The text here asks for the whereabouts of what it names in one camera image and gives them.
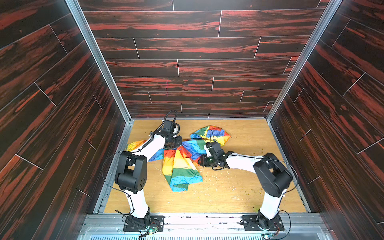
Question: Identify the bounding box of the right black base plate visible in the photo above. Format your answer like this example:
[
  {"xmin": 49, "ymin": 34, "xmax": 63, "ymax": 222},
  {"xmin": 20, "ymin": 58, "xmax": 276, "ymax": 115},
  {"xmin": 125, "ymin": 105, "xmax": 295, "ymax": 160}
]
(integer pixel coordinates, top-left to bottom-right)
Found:
[{"xmin": 241, "ymin": 214, "xmax": 285, "ymax": 232}]

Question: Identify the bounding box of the rainbow striped zip jacket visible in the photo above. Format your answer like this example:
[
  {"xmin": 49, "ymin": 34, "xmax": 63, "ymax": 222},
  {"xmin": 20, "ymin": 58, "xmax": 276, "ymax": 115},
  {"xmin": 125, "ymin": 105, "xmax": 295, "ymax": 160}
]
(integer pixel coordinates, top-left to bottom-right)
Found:
[{"xmin": 125, "ymin": 125, "xmax": 232, "ymax": 193}]

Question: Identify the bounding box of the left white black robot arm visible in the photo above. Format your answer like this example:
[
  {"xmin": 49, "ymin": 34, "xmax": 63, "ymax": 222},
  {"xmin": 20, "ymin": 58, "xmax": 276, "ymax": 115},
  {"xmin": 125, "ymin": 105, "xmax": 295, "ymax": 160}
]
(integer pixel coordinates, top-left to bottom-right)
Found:
[{"xmin": 115, "ymin": 133, "xmax": 182, "ymax": 230}]

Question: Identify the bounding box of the left green circuit board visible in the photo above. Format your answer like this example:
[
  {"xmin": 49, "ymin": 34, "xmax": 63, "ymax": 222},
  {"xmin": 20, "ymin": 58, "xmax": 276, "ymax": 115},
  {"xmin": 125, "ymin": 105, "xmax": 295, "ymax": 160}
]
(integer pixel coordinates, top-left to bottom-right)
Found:
[{"xmin": 147, "ymin": 227, "xmax": 159, "ymax": 235}]

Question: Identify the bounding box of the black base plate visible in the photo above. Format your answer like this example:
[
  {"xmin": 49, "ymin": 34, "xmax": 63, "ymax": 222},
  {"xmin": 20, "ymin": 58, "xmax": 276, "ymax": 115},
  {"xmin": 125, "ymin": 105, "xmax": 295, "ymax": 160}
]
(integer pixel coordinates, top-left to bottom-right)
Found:
[
  {"xmin": 123, "ymin": 215, "xmax": 165, "ymax": 232},
  {"xmin": 241, "ymin": 214, "xmax": 285, "ymax": 232}
]

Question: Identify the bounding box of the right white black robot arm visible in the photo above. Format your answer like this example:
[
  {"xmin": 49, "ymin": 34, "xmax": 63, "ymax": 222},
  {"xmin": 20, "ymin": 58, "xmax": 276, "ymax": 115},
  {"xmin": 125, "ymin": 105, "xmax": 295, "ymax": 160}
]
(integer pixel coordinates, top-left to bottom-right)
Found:
[{"xmin": 198, "ymin": 142, "xmax": 293, "ymax": 230}]

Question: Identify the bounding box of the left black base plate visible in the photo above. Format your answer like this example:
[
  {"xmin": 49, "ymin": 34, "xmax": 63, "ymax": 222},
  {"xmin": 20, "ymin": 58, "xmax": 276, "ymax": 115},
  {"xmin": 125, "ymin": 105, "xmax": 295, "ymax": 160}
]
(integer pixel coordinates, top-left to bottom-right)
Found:
[{"xmin": 123, "ymin": 215, "xmax": 165, "ymax": 232}]

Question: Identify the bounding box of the green circuit board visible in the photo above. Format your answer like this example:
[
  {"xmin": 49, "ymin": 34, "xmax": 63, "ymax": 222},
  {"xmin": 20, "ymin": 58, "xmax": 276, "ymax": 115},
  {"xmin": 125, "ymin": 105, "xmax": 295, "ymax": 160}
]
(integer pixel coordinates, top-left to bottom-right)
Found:
[
  {"xmin": 262, "ymin": 233, "xmax": 275, "ymax": 240},
  {"xmin": 147, "ymin": 227, "xmax": 159, "ymax": 235}
]

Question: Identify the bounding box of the aluminium front rail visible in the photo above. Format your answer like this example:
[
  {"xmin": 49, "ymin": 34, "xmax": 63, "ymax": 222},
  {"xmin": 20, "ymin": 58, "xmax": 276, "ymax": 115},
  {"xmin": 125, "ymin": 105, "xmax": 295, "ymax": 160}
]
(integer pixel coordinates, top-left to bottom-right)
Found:
[{"xmin": 78, "ymin": 213, "xmax": 334, "ymax": 240}]

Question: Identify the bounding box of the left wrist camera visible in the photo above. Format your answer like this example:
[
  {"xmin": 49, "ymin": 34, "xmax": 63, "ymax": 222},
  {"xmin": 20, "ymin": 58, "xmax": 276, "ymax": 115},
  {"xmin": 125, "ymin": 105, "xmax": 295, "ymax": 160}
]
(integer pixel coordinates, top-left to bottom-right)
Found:
[{"xmin": 154, "ymin": 120, "xmax": 180, "ymax": 138}]

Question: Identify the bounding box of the right green circuit board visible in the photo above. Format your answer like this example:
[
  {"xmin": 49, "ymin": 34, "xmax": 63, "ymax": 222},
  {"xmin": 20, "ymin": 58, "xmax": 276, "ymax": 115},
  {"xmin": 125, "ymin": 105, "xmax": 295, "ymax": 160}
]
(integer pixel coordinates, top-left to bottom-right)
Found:
[{"xmin": 262, "ymin": 233, "xmax": 275, "ymax": 240}]

